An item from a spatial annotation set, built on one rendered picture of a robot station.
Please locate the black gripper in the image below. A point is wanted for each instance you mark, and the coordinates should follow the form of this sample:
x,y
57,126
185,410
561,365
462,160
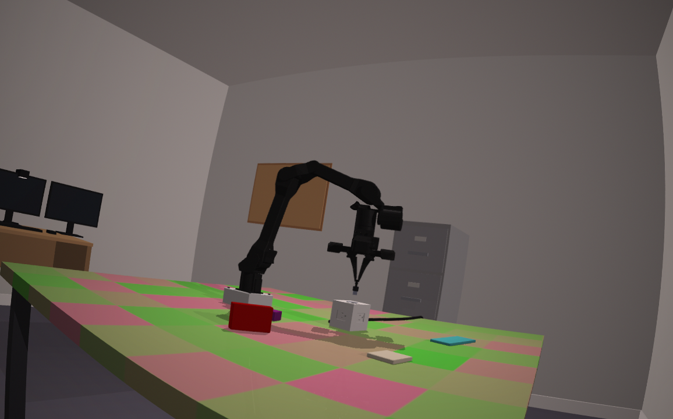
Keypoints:
x,y
364,230

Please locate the beige flat rectangular slab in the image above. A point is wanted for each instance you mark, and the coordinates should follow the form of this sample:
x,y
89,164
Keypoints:
x,y
389,356

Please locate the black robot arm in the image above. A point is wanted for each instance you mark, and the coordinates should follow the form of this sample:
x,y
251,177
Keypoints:
x,y
262,254

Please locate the light blue rectangular block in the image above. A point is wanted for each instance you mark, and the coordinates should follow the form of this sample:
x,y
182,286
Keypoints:
x,y
452,340

